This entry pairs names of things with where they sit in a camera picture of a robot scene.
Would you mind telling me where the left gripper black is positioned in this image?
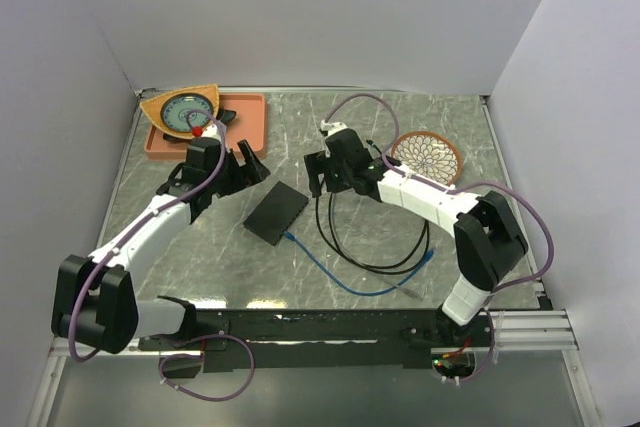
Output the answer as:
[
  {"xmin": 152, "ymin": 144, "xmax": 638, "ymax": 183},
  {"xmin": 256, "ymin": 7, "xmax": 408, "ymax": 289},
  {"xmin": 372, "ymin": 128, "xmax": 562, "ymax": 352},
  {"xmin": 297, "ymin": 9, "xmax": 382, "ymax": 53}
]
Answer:
[{"xmin": 207, "ymin": 140, "xmax": 270, "ymax": 198}]

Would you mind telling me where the black network switch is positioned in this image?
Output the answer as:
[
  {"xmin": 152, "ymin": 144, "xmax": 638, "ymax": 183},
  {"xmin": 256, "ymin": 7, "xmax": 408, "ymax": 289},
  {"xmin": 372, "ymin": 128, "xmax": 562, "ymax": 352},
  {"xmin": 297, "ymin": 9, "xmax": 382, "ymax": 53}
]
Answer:
[{"xmin": 243, "ymin": 181, "xmax": 309, "ymax": 246}]

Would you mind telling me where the blue ethernet cable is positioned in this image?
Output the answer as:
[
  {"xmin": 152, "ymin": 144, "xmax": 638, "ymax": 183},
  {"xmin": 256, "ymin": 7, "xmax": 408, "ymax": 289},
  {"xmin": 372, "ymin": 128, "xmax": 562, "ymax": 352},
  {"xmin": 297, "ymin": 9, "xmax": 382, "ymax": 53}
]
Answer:
[{"xmin": 283, "ymin": 230, "xmax": 437, "ymax": 297}]

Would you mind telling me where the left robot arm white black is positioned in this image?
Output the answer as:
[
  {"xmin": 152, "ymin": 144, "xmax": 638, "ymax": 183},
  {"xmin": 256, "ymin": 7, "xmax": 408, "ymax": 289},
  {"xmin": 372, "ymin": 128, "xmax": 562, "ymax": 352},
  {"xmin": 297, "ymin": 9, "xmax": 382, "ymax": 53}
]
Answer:
[{"xmin": 51, "ymin": 138, "xmax": 270, "ymax": 354}]

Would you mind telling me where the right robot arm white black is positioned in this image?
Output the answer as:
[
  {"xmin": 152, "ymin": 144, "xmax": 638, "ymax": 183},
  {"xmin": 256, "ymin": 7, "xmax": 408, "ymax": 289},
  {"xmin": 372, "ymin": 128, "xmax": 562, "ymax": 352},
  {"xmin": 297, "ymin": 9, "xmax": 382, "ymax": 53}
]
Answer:
[{"xmin": 304, "ymin": 128, "xmax": 529, "ymax": 346}]

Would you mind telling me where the salmon pink tray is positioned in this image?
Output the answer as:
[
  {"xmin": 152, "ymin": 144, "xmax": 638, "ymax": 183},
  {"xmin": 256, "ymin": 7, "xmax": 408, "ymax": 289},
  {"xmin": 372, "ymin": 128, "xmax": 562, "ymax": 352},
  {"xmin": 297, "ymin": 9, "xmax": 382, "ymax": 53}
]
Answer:
[{"xmin": 144, "ymin": 93, "xmax": 267, "ymax": 162}]

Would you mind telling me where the black dish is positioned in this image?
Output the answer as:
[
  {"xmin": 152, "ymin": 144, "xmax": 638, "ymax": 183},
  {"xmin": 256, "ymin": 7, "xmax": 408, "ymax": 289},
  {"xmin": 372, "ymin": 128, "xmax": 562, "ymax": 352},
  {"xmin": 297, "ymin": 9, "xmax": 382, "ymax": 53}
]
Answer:
[{"xmin": 162, "ymin": 108, "xmax": 237, "ymax": 143}]

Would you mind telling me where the blue patterned round plate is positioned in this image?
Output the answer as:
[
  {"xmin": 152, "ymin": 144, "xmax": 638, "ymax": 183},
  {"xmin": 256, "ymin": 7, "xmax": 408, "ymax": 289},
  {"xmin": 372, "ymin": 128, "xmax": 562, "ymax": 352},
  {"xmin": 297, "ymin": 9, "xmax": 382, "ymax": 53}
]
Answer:
[{"xmin": 160, "ymin": 93, "xmax": 214, "ymax": 133}]

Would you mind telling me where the flower patterned brown bowl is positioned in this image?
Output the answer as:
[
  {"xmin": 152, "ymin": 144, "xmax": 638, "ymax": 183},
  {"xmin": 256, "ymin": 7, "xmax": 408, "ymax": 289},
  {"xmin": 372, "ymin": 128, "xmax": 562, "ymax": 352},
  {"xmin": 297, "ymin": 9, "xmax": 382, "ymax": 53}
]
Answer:
[{"xmin": 391, "ymin": 131, "xmax": 462, "ymax": 185}]

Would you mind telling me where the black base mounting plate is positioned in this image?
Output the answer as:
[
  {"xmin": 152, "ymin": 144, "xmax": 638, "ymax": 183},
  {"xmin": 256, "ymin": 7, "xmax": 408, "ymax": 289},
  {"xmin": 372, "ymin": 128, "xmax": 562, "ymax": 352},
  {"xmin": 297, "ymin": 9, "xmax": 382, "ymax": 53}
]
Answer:
[{"xmin": 138, "ymin": 309, "xmax": 500, "ymax": 373}]

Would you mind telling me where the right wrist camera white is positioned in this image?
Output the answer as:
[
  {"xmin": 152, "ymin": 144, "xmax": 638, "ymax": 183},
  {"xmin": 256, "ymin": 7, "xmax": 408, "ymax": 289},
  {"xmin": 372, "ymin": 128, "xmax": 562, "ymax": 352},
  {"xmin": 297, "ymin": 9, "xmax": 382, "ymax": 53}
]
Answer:
[{"xmin": 319, "ymin": 120, "xmax": 347, "ymax": 137}]

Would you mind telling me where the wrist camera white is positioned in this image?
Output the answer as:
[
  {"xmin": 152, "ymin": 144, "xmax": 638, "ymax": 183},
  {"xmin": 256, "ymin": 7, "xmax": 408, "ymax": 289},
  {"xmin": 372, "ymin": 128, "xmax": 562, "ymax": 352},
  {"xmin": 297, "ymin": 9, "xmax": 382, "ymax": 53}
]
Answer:
[
  {"xmin": 191, "ymin": 123, "xmax": 221, "ymax": 141},
  {"xmin": 319, "ymin": 120, "xmax": 347, "ymax": 137}
]

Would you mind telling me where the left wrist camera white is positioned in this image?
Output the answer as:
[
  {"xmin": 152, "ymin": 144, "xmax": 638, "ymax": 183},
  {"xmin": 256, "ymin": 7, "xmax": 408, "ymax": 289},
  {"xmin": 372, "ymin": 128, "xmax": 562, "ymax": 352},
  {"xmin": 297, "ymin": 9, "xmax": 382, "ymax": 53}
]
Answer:
[{"xmin": 191, "ymin": 123, "xmax": 221, "ymax": 141}]

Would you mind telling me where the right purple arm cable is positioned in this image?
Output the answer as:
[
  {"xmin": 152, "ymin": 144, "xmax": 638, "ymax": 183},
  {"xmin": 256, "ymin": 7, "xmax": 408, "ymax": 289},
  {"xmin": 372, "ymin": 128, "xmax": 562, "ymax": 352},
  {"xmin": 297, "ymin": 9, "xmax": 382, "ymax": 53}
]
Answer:
[{"xmin": 324, "ymin": 92, "xmax": 556, "ymax": 384}]

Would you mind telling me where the aluminium rail frame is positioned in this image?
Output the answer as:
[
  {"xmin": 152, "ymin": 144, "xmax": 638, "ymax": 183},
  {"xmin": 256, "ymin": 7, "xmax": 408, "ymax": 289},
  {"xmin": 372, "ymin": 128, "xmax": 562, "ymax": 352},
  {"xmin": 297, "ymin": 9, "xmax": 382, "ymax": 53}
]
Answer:
[{"xmin": 27, "ymin": 86, "xmax": 601, "ymax": 427}]

